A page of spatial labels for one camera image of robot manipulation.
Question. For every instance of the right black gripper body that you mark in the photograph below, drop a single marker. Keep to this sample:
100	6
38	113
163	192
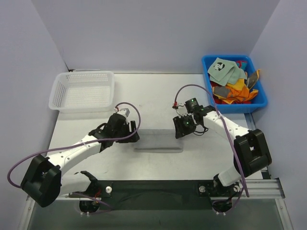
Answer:
182	128

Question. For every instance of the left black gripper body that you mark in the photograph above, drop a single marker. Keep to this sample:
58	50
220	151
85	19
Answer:
131	132

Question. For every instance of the grey panda towel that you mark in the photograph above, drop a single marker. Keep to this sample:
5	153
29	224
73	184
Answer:
158	141

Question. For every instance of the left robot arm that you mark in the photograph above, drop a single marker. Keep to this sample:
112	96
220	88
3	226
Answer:
44	179

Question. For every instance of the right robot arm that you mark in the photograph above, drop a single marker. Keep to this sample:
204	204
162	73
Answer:
250	149

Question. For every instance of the white perforated plastic basket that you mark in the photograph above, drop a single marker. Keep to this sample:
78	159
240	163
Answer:
82	92

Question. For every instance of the orange towel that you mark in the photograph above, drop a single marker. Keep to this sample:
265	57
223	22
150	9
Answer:
237	93

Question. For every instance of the green panda towel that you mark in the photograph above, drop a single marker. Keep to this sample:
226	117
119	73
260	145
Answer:
224	71

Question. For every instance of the black base mat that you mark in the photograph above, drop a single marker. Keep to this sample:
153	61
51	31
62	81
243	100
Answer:
159	195

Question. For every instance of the grey orange-edged towel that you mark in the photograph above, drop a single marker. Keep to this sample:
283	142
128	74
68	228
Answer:
253	79

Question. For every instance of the red blue towel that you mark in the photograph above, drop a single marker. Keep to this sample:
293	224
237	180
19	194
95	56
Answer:
242	64

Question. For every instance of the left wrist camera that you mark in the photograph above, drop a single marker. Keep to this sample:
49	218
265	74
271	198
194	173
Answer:
125	112

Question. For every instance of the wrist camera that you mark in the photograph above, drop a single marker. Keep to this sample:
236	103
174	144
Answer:
125	112
192	106

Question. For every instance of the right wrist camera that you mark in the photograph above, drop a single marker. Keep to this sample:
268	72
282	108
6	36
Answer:
192	106

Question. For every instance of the aluminium front rail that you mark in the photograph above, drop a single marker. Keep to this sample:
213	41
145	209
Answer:
262	207

